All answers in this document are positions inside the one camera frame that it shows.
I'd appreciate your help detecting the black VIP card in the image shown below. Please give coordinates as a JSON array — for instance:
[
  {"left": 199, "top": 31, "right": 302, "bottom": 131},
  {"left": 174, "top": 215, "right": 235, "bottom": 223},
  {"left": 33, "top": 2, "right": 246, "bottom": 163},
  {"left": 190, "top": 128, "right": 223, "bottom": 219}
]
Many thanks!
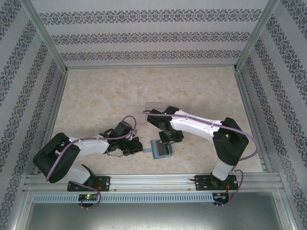
[{"left": 155, "top": 141, "right": 170, "bottom": 155}]

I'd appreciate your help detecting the teal leather card holder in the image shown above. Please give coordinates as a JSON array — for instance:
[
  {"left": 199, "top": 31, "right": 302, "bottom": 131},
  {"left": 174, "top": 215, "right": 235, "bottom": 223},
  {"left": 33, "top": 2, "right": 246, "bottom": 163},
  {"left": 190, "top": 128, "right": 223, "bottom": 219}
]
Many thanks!
[{"left": 143, "top": 138, "right": 174, "bottom": 160}]

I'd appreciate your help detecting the clear acrylic card tray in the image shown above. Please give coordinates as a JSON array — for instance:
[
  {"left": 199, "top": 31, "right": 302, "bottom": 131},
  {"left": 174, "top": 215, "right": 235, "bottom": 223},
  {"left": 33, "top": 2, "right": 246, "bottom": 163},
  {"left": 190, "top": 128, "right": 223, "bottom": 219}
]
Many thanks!
[{"left": 144, "top": 102, "right": 166, "bottom": 126}]

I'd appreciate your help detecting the grey metal panel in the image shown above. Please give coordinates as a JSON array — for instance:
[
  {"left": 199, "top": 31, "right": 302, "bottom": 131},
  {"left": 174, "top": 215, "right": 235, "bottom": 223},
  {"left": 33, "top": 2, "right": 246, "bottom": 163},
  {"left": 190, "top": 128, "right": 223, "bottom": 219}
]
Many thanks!
[{"left": 14, "top": 201, "right": 295, "bottom": 230}]

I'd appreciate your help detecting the left controller circuit board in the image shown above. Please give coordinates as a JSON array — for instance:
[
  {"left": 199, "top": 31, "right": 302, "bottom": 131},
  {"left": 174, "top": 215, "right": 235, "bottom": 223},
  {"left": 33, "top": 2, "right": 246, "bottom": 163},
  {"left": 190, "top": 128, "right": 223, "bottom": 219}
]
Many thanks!
[{"left": 77, "top": 193, "right": 99, "bottom": 208}]

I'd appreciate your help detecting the controller circuit board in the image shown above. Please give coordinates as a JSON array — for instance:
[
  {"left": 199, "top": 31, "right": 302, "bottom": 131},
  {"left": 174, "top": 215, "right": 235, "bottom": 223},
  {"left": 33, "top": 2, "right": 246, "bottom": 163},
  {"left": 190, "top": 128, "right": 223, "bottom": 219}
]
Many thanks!
[
  {"left": 212, "top": 191, "right": 230, "bottom": 206},
  {"left": 77, "top": 193, "right": 99, "bottom": 208}
]

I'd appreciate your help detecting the right controller circuit board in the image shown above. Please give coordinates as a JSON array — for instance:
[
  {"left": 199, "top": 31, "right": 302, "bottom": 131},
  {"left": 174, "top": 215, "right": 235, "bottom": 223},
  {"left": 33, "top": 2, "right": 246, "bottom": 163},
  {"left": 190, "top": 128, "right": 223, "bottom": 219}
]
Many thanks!
[{"left": 212, "top": 191, "right": 230, "bottom": 206}]

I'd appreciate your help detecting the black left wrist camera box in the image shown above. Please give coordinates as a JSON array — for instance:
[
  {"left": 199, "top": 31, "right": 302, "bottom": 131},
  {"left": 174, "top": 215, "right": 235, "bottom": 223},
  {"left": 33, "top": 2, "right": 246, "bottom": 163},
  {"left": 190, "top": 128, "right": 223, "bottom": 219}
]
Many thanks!
[{"left": 114, "top": 121, "right": 139, "bottom": 140}]

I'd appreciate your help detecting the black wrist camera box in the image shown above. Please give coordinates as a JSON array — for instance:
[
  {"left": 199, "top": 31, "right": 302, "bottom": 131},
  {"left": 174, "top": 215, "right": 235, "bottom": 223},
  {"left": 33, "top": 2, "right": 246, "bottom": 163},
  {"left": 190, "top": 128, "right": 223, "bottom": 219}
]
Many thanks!
[
  {"left": 114, "top": 121, "right": 139, "bottom": 140},
  {"left": 146, "top": 109, "right": 166, "bottom": 131}
]

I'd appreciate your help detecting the thin black left gripper cable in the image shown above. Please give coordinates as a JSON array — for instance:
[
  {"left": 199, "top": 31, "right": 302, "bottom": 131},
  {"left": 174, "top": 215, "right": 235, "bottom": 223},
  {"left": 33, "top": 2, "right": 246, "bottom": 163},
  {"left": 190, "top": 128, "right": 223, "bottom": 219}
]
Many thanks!
[{"left": 106, "top": 149, "right": 127, "bottom": 158}]

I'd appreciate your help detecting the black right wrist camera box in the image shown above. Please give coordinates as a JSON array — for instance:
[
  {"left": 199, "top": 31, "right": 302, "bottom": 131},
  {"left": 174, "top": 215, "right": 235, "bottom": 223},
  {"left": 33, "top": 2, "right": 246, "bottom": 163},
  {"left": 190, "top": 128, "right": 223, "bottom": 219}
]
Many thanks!
[{"left": 146, "top": 109, "right": 166, "bottom": 131}]

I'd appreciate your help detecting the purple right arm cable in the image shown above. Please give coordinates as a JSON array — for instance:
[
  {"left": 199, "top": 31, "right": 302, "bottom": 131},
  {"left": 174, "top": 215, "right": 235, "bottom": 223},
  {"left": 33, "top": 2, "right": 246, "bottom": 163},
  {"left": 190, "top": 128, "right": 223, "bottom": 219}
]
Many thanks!
[{"left": 142, "top": 109, "right": 259, "bottom": 207}]

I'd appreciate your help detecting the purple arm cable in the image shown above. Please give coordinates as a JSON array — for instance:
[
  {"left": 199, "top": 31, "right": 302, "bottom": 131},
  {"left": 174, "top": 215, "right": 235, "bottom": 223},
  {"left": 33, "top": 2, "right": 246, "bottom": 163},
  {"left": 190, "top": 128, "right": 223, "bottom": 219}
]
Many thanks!
[
  {"left": 45, "top": 115, "right": 139, "bottom": 207},
  {"left": 142, "top": 109, "right": 259, "bottom": 207}
]

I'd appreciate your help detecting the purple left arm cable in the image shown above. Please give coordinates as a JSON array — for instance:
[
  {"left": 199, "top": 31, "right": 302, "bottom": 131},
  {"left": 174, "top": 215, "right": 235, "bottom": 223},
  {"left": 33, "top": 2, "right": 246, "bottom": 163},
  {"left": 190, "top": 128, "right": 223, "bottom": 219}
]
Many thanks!
[{"left": 45, "top": 115, "right": 139, "bottom": 207}]

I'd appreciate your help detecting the aluminium mounting rail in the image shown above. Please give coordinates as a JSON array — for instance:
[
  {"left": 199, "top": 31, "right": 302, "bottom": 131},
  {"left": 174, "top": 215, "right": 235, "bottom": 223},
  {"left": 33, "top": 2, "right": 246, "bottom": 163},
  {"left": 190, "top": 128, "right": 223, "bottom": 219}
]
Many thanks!
[{"left": 24, "top": 174, "right": 281, "bottom": 192}]

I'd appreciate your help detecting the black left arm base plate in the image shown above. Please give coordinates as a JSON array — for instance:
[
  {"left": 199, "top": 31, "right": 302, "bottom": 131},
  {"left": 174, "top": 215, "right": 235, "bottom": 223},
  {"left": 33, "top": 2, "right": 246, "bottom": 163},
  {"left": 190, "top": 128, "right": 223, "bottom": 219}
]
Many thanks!
[{"left": 67, "top": 176, "right": 111, "bottom": 192}]

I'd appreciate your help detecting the slotted grey cable duct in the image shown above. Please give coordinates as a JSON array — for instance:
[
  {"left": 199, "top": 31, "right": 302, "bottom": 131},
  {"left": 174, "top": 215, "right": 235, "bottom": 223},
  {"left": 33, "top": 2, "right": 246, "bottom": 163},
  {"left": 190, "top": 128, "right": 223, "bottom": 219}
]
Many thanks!
[{"left": 32, "top": 193, "right": 214, "bottom": 202}]

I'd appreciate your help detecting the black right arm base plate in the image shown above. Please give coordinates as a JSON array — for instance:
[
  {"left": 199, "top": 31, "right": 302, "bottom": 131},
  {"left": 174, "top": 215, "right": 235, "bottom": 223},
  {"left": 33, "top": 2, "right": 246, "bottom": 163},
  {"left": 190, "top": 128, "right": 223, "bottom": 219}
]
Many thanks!
[{"left": 194, "top": 174, "right": 238, "bottom": 192}]

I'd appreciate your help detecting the aluminium side rail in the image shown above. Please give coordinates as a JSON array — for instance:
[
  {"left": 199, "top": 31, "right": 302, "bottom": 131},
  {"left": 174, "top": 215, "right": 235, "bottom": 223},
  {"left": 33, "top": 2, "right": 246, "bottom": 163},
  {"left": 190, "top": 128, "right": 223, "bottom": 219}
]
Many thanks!
[
  {"left": 236, "top": 71, "right": 273, "bottom": 173},
  {"left": 33, "top": 71, "right": 70, "bottom": 174}
]

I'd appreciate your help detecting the aluminium frame post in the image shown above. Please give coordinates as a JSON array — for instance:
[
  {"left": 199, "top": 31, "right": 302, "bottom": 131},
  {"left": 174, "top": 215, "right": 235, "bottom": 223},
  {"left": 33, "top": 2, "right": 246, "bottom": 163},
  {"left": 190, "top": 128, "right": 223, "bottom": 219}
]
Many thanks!
[
  {"left": 20, "top": 0, "right": 70, "bottom": 72},
  {"left": 234, "top": 0, "right": 281, "bottom": 71}
]

